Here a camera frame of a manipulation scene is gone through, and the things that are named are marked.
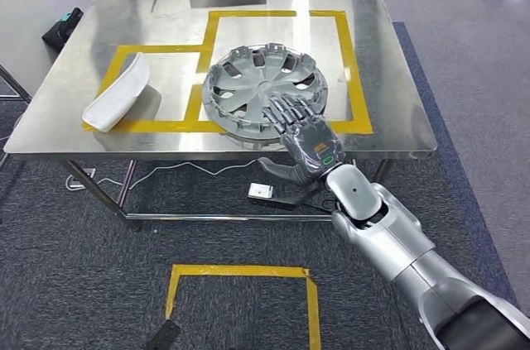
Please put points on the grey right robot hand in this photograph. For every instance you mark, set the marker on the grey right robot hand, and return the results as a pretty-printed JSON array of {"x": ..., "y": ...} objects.
[{"x": 312, "y": 147}]

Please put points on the silver plastic wheel hubcap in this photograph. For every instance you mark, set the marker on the silver plastic wheel hubcap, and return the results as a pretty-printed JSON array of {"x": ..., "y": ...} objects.
[{"x": 254, "y": 79}]

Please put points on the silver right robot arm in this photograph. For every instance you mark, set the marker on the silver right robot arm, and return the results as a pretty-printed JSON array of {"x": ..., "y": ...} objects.
[{"x": 393, "y": 238}]

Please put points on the stainless steel workbench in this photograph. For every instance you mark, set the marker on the stainless steel workbench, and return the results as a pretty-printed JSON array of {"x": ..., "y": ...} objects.
[{"x": 393, "y": 90}]

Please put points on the white curved plastic part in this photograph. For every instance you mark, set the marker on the white curved plastic part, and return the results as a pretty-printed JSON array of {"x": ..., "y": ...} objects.
[{"x": 115, "y": 98}]

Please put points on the yellow tape rectangles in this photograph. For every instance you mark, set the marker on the yellow tape rectangles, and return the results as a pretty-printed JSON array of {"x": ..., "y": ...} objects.
[{"x": 352, "y": 79}]

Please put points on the yellow floor tape square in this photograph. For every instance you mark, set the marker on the yellow floor tape square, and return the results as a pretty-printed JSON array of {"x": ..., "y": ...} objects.
[{"x": 240, "y": 271}]

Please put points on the silver floor socket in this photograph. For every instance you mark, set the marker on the silver floor socket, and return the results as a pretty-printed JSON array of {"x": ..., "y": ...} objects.
[{"x": 81, "y": 180}]

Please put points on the black bag with teal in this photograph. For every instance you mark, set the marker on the black bag with teal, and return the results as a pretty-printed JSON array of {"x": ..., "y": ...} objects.
[{"x": 62, "y": 29}]

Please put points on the white desk with steel legs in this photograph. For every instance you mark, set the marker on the white desk with steel legs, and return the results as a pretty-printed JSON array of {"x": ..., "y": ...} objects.
[{"x": 20, "y": 18}]

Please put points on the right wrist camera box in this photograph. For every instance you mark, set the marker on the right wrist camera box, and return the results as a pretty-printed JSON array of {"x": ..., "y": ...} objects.
[{"x": 260, "y": 191}]

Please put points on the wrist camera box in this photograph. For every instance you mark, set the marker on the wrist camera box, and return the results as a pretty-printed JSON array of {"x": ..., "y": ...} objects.
[
  {"x": 260, "y": 191},
  {"x": 163, "y": 335}
]

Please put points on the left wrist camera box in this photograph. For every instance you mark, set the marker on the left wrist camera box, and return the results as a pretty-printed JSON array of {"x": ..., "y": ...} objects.
[{"x": 163, "y": 335}]

